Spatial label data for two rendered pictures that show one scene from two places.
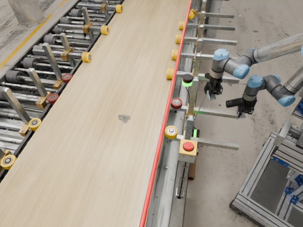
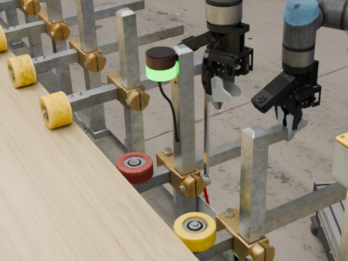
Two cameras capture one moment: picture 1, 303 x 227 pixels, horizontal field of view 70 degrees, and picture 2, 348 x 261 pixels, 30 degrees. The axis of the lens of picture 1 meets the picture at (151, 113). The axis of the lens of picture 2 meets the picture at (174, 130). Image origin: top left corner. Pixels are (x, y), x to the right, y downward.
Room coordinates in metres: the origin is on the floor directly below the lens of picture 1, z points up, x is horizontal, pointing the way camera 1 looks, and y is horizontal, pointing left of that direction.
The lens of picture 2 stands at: (0.12, 0.55, 1.70)
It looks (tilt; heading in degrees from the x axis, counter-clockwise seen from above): 32 degrees down; 317
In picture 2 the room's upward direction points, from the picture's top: 2 degrees counter-clockwise
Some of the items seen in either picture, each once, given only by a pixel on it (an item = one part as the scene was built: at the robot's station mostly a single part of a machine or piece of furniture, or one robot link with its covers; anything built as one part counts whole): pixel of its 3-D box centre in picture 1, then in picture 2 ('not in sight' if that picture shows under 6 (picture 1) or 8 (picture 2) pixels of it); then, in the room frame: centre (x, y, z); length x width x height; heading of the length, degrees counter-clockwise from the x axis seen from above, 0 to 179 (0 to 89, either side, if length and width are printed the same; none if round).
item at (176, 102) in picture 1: (176, 106); (135, 181); (1.04, -0.18, 0.85); 0.08 x 0.08 x 0.11
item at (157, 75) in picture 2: (187, 81); (161, 69); (0.99, -0.22, 1.13); 0.06 x 0.06 x 0.02
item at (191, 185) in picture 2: (190, 111); (178, 174); (1.00, -0.27, 0.85); 0.14 x 0.06 x 0.05; 166
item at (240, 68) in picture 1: (238, 67); not in sight; (0.90, -0.46, 1.29); 0.11 x 0.11 x 0.08; 41
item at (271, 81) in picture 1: (270, 83); (322, 10); (0.94, -0.70, 1.12); 0.11 x 0.11 x 0.08; 15
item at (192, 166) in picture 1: (191, 164); not in sight; (1.01, -0.37, 0.04); 0.30 x 0.08 x 0.08; 166
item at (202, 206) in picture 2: not in sight; (202, 215); (0.94, -0.28, 0.75); 0.26 x 0.01 x 0.10; 166
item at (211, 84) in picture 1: (214, 83); (227, 48); (0.96, -0.38, 1.13); 0.09 x 0.08 x 0.12; 6
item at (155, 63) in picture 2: (187, 78); (160, 57); (0.99, -0.22, 1.16); 0.06 x 0.06 x 0.02
